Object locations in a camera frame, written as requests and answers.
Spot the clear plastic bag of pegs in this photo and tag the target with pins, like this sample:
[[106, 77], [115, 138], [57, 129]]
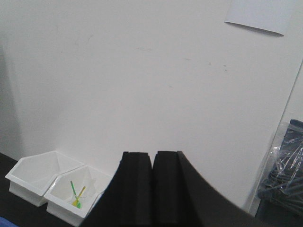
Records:
[[283, 185]]

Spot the green yellow plastic droppers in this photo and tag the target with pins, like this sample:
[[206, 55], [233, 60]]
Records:
[[76, 197]]

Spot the left white storage bin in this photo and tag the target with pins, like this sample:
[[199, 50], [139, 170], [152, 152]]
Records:
[[32, 176]]

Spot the blue plastic tray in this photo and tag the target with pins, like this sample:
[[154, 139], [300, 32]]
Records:
[[5, 223]]

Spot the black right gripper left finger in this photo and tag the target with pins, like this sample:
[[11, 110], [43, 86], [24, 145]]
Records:
[[126, 202]]

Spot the white paper on wall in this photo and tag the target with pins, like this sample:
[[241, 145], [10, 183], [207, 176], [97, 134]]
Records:
[[272, 16]]

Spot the middle white storage bin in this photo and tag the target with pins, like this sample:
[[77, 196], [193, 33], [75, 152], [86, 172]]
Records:
[[60, 194]]

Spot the white storage bin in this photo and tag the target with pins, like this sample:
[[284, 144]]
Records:
[[60, 194], [32, 176]]

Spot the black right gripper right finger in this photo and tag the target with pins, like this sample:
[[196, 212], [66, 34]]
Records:
[[183, 198]]

